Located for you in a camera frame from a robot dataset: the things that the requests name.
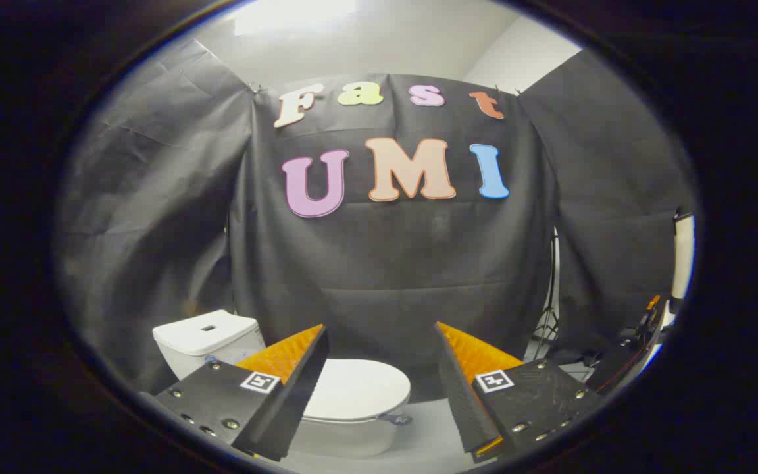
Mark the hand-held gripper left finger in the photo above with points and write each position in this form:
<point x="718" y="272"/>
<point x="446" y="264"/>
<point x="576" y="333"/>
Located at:
<point x="293" y="401"/>

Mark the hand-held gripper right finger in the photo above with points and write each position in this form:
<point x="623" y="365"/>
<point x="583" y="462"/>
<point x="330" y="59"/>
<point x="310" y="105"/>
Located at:
<point x="468" y="408"/>

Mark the white toilet bowl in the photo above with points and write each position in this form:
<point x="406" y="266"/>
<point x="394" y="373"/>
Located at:
<point x="346" y="438"/>

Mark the black tripod stand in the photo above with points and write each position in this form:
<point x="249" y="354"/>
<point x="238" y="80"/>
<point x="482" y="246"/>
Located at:
<point x="551" y="309"/>

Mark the black and orange device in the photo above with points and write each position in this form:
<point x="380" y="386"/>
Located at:
<point x="632" y="359"/>

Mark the plain black backdrop cloth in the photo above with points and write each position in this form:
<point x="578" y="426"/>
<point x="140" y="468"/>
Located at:
<point x="609" y="197"/>
<point x="155" y="217"/>

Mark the white panel with dark frame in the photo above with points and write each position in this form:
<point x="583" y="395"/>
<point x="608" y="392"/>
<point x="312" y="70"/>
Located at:
<point x="683" y="257"/>

